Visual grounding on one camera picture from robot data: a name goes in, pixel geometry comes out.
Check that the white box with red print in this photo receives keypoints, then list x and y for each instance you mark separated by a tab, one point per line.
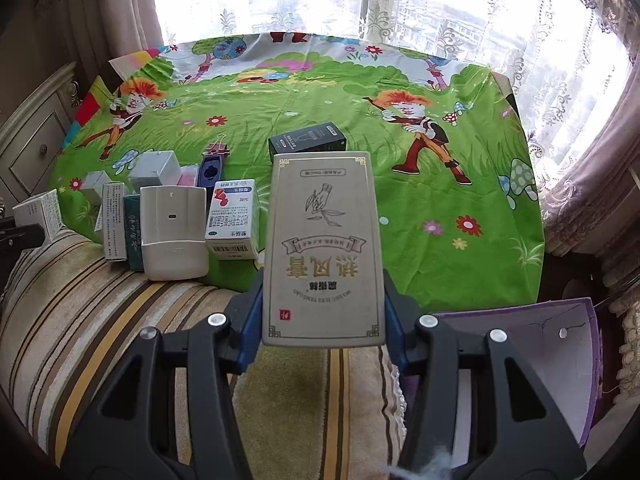
232	220

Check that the grey white cardboard box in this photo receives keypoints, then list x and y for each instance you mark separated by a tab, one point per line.
155	170

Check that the pink box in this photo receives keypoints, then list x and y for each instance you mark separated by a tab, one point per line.
189	177

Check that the white lace curtain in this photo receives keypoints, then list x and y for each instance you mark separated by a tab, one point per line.
300	0

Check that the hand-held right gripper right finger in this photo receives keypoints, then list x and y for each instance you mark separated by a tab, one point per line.
395	320

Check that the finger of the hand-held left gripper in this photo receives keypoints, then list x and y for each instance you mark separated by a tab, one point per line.
20	237

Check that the white plastic wall device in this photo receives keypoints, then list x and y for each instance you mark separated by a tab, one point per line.
172	235

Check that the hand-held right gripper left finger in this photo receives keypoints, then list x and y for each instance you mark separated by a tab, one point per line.
252	312

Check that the pink binder clip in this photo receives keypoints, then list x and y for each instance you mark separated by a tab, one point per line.
216	149

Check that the mauve drape curtain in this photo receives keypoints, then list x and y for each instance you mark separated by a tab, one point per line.
590	185

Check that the striped blanket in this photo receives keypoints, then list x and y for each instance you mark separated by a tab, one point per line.
100	320

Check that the beige printed box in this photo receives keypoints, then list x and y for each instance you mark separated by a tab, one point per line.
325	260

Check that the small grey box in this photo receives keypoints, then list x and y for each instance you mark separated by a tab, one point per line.
95	185

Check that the black box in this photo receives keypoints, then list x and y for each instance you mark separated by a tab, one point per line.
305	142

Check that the white box with grey print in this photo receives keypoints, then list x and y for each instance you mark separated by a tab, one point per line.
40	212

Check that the cream nightstand drawer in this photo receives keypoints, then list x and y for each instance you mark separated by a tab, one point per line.
35	135

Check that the navy blue plastic case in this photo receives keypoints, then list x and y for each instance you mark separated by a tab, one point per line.
210	170

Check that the beige drape curtain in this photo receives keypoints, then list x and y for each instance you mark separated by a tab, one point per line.
115	10

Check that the green printed cloth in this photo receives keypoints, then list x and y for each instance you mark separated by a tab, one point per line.
350	100

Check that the purple storage box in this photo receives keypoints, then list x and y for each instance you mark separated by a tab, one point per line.
525	360

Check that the teal green box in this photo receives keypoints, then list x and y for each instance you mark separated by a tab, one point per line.
132	235

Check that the narrow white box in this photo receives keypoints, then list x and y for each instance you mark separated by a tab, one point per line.
113	220

